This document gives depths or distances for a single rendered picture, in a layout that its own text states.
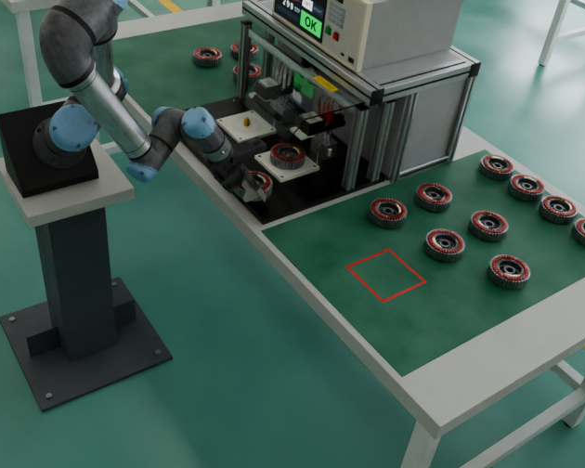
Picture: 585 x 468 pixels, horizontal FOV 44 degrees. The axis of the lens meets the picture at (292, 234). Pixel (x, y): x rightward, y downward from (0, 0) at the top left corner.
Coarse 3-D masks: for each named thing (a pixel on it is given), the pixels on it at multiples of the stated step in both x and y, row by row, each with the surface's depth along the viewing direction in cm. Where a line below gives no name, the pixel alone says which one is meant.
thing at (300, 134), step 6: (324, 114) 229; (306, 120) 221; (312, 120) 221; (318, 120) 222; (324, 120) 222; (336, 120) 227; (300, 126) 223; (306, 126) 220; (312, 126) 220; (318, 126) 222; (324, 126) 224; (330, 126) 225; (336, 126) 226; (300, 132) 223; (306, 132) 221; (312, 132) 221; (318, 132) 223; (324, 132) 230; (330, 132) 228; (300, 138) 221; (324, 138) 231; (330, 138) 229
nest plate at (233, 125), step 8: (248, 112) 248; (216, 120) 242; (224, 120) 243; (232, 120) 243; (240, 120) 244; (256, 120) 245; (224, 128) 240; (232, 128) 239; (240, 128) 240; (248, 128) 240; (256, 128) 241; (264, 128) 241; (232, 136) 237; (240, 136) 236; (248, 136) 236
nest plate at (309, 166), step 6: (258, 156) 228; (264, 156) 228; (306, 156) 231; (264, 162) 225; (270, 162) 226; (306, 162) 228; (312, 162) 228; (270, 168) 223; (276, 168) 224; (300, 168) 225; (306, 168) 225; (312, 168) 226; (318, 168) 227; (276, 174) 221; (282, 174) 222; (288, 174) 222; (294, 174) 222; (300, 174) 223; (306, 174) 225; (282, 180) 220
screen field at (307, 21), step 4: (304, 12) 218; (304, 16) 218; (308, 16) 216; (300, 20) 220; (304, 20) 219; (308, 20) 217; (312, 20) 215; (316, 20) 214; (300, 24) 221; (304, 24) 219; (308, 24) 217; (312, 24) 216; (316, 24) 214; (320, 24) 213; (308, 28) 218; (312, 28) 216; (316, 28) 215; (320, 28) 213; (312, 32) 217; (316, 32) 216
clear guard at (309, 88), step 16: (272, 80) 208; (288, 80) 209; (304, 80) 210; (272, 96) 202; (288, 96) 202; (304, 96) 203; (320, 96) 204; (336, 96) 205; (352, 96) 206; (256, 112) 204; (288, 112) 197; (304, 112) 196; (320, 112) 197; (272, 128) 198; (288, 128) 195
